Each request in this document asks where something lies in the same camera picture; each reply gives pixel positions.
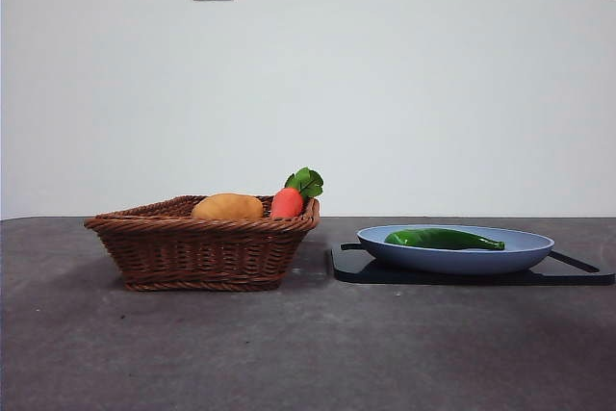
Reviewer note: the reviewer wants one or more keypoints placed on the black rectangular tray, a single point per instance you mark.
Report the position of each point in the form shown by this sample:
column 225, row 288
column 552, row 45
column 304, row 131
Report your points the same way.
column 351, row 271

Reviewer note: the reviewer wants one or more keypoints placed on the brown wicker basket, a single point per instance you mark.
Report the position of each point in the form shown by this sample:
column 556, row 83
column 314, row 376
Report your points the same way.
column 192, row 252

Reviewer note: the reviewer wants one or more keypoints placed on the orange carrot with green leaves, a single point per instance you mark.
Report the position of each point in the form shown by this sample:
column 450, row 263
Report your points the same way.
column 288, row 201

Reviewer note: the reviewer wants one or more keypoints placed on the blue round plate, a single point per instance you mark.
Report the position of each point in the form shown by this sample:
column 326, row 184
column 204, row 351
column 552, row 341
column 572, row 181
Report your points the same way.
column 457, row 259

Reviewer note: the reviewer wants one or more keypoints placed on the yellow-brown potato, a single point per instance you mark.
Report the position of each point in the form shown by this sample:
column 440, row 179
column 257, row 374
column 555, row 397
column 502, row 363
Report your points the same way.
column 226, row 206

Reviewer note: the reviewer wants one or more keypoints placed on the green pepper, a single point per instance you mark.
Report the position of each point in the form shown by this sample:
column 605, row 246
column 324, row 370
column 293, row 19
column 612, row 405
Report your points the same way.
column 433, row 238

